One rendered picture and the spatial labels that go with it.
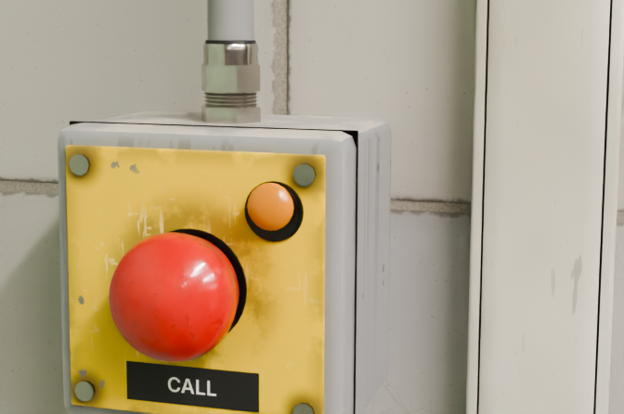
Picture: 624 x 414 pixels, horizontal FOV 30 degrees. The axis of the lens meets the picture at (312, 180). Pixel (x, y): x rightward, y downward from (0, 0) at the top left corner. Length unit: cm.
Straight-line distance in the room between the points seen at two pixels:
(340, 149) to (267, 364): 7
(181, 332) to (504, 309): 12
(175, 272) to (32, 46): 15
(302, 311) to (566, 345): 10
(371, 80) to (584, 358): 12
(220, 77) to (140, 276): 8
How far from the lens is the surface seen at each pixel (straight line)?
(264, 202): 35
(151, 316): 35
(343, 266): 36
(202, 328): 35
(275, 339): 37
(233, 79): 39
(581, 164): 40
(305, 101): 43
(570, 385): 41
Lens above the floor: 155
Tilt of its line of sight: 8 degrees down
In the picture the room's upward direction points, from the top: straight up
